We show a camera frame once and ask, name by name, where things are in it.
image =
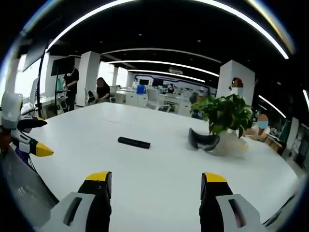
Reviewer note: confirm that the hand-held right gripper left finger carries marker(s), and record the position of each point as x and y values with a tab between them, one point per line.
96	193

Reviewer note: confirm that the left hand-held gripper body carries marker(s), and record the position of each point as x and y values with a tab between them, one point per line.
10	111

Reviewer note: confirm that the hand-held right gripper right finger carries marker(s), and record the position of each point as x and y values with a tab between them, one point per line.
214	193

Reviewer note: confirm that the black remote control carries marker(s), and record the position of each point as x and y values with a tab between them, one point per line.
134	142

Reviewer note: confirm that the black tripod stand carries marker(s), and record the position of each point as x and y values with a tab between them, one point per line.
39	82

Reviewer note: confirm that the white plant pot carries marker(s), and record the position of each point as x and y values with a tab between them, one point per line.
230	142

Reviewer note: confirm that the black headset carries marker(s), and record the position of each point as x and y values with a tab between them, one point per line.
202	141

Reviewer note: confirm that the black office chair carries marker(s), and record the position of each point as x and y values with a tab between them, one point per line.
90	96

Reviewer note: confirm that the green potted plant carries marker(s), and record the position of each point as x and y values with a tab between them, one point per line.
224	113

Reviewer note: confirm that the blue bin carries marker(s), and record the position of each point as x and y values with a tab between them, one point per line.
140	90

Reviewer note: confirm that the white office chair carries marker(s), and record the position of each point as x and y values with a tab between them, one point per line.
153	97

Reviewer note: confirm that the black wall screen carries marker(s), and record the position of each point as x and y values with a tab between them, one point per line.
61	66

